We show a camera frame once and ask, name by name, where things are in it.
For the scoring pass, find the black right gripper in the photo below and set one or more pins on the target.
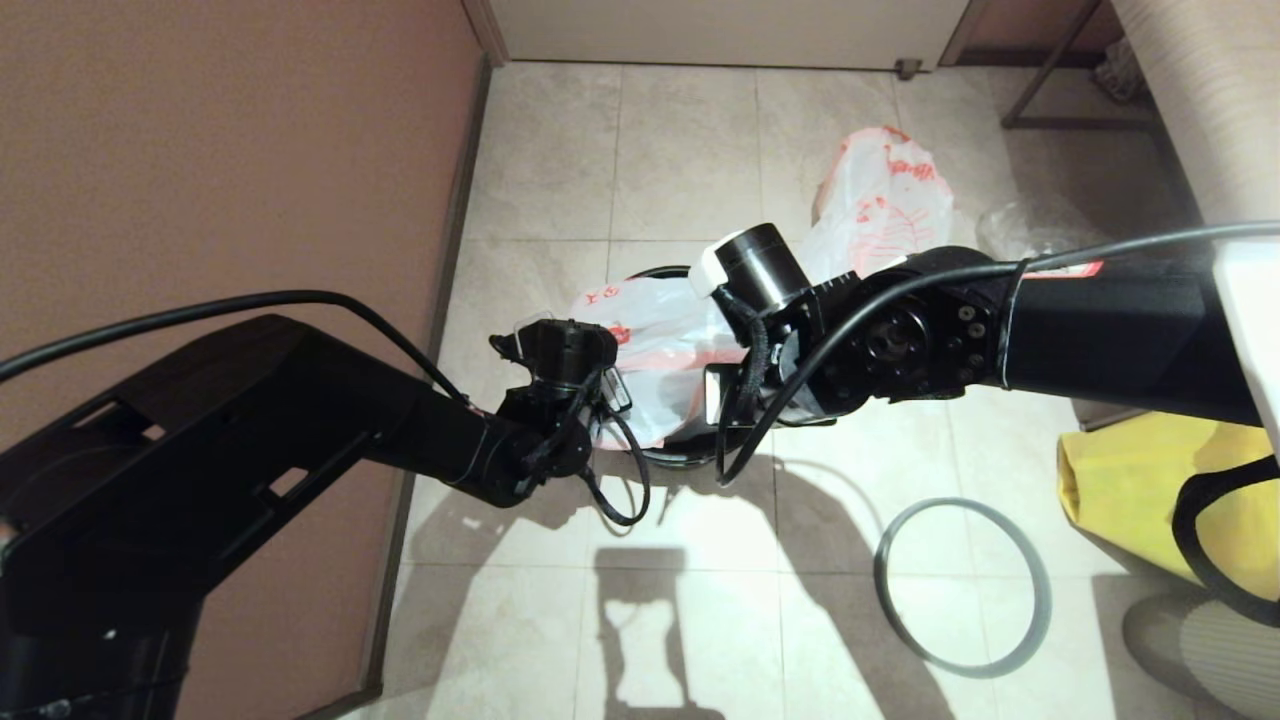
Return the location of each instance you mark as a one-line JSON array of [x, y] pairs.
[[790, 395]]

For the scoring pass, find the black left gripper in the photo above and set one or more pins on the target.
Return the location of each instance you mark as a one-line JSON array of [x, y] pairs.
[[612, 392]]

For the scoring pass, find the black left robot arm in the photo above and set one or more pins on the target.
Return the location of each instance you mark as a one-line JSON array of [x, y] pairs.
[[250, 430]]

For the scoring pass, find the black round trash bin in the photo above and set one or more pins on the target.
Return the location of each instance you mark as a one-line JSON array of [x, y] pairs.
[[680, 455]]

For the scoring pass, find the clear plastic bag dark contents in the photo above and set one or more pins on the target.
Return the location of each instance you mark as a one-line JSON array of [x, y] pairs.
[[1030, 235]]

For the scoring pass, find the yellow fabric bag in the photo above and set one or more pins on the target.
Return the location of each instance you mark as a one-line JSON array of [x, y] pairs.
[[1130, 490]]

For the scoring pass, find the small metal door stopper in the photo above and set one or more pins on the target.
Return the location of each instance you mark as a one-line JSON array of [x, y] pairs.
[[909, 67]]

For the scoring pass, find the white crumpled fabric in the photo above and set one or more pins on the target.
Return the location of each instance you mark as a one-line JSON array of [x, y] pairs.
[[1122, 70]]

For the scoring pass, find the brown cabinet side panel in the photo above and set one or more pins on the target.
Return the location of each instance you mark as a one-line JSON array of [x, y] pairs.
[[200, 150]]

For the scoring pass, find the grey striped cushion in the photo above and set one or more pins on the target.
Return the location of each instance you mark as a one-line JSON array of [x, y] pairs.
[[1200, 660]]

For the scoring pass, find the beige striped upholstered sofa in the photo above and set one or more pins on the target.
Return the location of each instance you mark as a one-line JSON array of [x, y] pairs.
[[1200, 100]]

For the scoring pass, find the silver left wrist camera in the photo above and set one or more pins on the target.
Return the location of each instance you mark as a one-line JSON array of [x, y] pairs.
[[515, 345]]

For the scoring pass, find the brown metal table frame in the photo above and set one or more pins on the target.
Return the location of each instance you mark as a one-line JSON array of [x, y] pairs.
[[1075, 120]]

